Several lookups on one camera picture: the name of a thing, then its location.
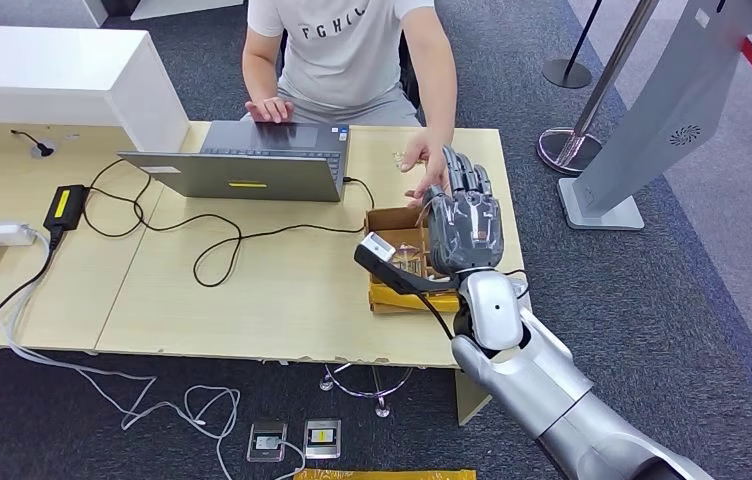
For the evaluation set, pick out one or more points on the black office chair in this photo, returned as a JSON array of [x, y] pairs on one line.
[[409, 73]]

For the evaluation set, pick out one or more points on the person's right forearm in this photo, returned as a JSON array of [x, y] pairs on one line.
[[261, 74]]

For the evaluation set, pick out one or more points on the yellow package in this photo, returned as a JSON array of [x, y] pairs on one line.
[[382, 475]]

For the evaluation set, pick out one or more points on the person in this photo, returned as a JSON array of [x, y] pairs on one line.
[[349, 63]]

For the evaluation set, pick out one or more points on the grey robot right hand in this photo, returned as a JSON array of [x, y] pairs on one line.
[[465, 225]]

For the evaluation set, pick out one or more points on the grey kiosk stand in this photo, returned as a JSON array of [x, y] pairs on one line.
[[667, 106]]

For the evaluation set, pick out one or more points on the desk leg panel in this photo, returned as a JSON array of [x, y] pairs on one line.
[[472, 397]]

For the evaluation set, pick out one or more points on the black laptop power adapter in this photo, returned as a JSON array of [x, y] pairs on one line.
[[63, 207]]

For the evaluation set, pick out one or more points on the grey laptop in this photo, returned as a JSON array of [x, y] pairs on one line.
[[251, 173]]

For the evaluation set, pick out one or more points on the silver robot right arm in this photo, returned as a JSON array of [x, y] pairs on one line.
[[535, 391]]

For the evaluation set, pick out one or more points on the yellow tape strip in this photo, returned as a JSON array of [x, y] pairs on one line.
[[402, 303]]

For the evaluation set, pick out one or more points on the white background furniture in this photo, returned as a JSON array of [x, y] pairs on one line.
[[25, 10]]

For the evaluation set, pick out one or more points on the black camera bracket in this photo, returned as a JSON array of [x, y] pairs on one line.
[[402, 278]]

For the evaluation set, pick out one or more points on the person's left hand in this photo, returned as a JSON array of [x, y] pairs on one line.
[[432, 156]]

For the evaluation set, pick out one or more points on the wooden divided organizer box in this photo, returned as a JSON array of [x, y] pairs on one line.
[[392, 220]]

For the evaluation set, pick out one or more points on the floor socket with yellow label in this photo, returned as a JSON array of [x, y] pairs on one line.
[[322, 438]]

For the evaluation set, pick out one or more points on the chrome stanchion post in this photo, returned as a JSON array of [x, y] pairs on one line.
[[604, 73]]

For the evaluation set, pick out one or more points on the chrome stool base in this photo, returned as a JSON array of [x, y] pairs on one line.
[[381, 409]]

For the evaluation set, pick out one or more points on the white counter block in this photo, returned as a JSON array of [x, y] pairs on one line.
[[51, 69]]

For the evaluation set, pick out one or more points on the black stanchion post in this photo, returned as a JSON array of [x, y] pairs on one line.
[[567, 74]]

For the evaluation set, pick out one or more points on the person's left forearm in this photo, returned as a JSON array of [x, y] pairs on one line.
[[440, 99]]

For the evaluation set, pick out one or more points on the person's right hand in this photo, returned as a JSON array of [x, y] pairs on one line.
[[271, 110]]

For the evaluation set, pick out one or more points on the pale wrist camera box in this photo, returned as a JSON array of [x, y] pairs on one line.
[[376, 246]]

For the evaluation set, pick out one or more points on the floor socket with white plug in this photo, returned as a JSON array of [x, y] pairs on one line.
[[266, 442]]

